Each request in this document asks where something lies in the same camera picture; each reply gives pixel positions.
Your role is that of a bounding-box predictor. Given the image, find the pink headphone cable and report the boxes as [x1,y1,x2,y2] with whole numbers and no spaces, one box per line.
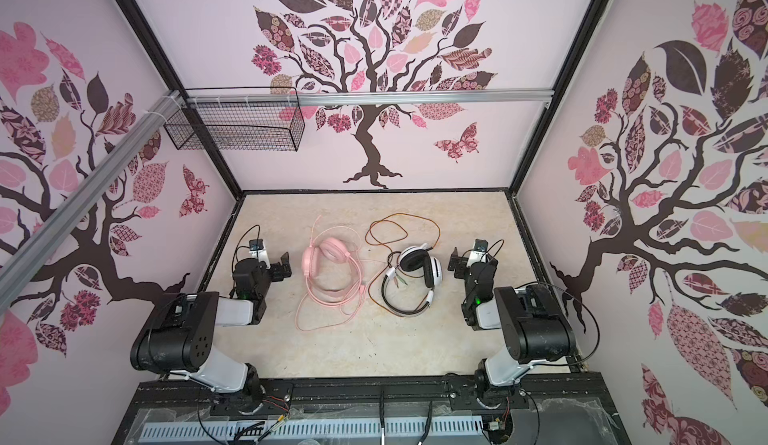
[293,213,367,333]

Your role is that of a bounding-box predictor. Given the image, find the pink headphones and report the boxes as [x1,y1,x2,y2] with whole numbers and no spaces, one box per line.
[302,237,352,278]

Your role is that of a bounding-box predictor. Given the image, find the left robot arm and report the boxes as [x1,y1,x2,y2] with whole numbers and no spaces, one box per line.
[130,253,292,414]

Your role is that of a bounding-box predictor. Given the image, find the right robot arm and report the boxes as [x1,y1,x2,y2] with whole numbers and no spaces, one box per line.
[448,250,577,410]

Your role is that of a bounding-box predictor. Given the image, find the white black headphones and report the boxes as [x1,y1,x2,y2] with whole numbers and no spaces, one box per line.
[380,243,443,317]

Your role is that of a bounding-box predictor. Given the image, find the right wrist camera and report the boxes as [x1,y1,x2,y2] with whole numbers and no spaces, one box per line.
[467,239,491,266]

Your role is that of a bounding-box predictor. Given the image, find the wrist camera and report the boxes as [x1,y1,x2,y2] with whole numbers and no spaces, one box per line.
[248,238,270,268]
[467,239,491,266]

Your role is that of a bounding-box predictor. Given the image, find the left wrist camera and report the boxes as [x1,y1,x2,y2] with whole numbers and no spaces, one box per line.
[248,238,270,268]

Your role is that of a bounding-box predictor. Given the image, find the white cable duct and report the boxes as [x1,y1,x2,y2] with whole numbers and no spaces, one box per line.
[133,416,485,444]

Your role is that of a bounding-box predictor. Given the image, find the black wire basket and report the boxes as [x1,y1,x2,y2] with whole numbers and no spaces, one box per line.
[164,85,305,152]

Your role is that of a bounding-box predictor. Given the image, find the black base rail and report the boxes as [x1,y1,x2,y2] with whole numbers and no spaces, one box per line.
[114,372,629,444]

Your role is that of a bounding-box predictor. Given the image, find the aluminium rail back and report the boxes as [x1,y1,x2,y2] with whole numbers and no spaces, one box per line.
[185,87,554,106]

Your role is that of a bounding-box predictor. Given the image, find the aluminium rail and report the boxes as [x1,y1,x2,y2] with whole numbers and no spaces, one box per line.
[185,87,554,106]
[1,90,184,311]

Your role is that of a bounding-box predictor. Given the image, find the aluminium rail left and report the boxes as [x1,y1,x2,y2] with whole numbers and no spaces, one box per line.
[1,90,184,311]

